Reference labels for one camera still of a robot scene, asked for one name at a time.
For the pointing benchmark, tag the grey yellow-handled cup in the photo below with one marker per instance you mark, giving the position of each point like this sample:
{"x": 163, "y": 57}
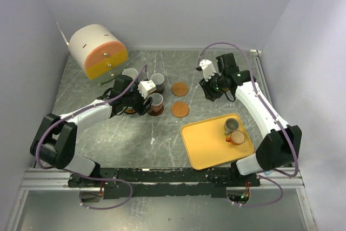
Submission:
{"x": 231, "y": 125}

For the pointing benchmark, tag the tan wooden coaster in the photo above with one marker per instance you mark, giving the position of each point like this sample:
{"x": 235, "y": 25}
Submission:
{"x": 180, "y": 89}

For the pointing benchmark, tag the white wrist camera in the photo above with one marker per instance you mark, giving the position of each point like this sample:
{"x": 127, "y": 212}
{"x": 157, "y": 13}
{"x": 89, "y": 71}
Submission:
{"x": 145, "y": 88}
{"x": 207, "y": 68}

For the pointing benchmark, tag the white grey-handled cup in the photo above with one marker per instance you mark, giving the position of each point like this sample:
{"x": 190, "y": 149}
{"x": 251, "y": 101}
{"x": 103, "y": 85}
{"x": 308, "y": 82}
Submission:
{"x": 159, "y": 81}

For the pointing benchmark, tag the yellow black-rimmed coaster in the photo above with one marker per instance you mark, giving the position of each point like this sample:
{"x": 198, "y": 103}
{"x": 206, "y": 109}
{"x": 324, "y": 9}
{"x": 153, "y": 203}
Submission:
{"x": 130, "y": 111}

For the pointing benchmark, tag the white cylindrical drawer cabinet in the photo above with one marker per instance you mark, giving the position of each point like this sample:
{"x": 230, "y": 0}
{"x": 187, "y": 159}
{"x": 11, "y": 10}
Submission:
{"x": 98, "y": 53}

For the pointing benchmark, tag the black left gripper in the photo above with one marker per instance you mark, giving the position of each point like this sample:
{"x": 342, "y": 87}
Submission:
{"x": 140, "y": 108}

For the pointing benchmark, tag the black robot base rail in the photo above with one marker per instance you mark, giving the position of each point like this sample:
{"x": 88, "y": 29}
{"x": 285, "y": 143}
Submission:
{"x": 157, "y": 182}

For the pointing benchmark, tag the large white blue-handled mug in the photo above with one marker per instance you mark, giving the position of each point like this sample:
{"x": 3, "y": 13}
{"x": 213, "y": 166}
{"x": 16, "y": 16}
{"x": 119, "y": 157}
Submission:
{"x": 131, "y": 72}

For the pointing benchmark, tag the dark walnut wooden coaster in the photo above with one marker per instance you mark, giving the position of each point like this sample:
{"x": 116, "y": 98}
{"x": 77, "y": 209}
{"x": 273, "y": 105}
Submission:
{"x": 156, "y": 113}

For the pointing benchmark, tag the yellow plastic tray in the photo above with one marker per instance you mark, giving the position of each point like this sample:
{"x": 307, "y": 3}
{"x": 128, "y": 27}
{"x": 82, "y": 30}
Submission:
{"x": 207, "y": 146}

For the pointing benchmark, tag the aluminium frame rail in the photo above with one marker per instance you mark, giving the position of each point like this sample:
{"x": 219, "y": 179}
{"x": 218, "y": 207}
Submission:
{"x": 37, "y": 179}

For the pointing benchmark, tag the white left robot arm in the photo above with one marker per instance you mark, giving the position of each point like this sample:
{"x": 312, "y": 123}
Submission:
{"x": 55, "y": 140}

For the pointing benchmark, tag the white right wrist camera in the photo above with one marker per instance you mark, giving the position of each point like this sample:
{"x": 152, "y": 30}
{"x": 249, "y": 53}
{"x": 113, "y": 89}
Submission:
{"x": 207, "y": 68}

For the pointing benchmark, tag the white pink cup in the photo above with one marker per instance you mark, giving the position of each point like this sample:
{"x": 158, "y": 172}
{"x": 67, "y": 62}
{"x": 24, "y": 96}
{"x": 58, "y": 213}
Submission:
{"x": 157, "y": 102}

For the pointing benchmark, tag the orange copper cup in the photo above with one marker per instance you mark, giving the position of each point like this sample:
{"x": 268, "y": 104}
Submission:
{"x": 236, "y": 138}

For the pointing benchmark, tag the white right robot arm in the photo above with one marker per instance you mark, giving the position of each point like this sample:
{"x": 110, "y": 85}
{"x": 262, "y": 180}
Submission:
{"x": 281, "y": 141}

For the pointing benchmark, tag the light orange wooden coaster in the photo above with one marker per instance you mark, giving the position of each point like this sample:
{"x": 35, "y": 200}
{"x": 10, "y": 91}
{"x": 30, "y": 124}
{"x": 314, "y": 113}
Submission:
{"x": 180, "y": 109}

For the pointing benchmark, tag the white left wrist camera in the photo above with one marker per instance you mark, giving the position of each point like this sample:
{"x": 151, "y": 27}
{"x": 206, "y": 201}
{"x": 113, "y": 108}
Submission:
{"x": 145, "y": 88}

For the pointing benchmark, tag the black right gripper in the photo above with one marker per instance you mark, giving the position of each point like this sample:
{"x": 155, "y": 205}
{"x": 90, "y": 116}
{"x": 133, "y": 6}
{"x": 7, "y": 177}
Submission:
{"x": 210, "y": 94}

